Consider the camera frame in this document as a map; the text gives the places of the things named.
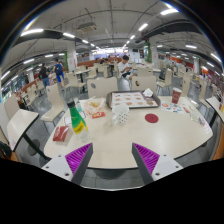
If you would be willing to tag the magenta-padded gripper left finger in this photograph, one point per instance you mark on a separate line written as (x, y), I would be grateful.
(78, 158)

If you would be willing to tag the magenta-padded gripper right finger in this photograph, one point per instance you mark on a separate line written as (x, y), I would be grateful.
(146, 158)

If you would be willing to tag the green drink bottle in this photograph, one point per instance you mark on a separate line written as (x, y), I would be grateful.
(78, 123)

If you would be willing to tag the red paper carton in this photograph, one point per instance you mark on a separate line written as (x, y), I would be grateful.
(60, 133)

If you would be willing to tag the white paper card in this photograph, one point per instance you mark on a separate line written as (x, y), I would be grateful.
(67, 120)

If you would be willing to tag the flat round red coaster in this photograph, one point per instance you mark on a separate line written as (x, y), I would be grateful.
(151, 118)

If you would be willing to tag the small red sauce packet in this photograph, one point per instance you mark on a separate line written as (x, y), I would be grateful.
(98, 115)

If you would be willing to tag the white polka-dot mug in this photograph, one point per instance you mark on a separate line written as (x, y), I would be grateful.
(120, 115)

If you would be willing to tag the small clear sanitizer bottle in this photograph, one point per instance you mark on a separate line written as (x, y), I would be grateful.
(78, 106)

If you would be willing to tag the colourful printed paper flyer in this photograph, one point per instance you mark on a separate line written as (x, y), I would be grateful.
(173, 107)

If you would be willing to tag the beige chair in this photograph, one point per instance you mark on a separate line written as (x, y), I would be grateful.
(103, 87)
(55, 100)
(146, 83)

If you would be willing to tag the clear plastic wrapper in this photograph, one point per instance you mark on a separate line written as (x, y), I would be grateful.
(195, 115)

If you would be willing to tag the dark food tray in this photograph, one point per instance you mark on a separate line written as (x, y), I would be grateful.
(108, 100)

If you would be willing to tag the crumpled white napkin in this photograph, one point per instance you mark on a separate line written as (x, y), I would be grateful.
(148, 92)

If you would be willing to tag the white black-edged side table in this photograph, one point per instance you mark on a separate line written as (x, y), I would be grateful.
(215, 106)
(20, 125)

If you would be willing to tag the red paper cup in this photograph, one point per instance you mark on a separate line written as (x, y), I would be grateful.
(176, 96)

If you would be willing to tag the far beige chairs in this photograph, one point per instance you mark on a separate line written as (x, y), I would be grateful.
(73, 80)

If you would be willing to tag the person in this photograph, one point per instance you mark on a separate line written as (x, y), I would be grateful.
(44, 75)
(124, 68)
(59, 71)

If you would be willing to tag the ceiling air conditioner unit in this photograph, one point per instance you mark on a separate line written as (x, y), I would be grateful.
(87, 26)

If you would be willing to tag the ceiling lights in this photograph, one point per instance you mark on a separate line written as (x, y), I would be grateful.
(32, 32)

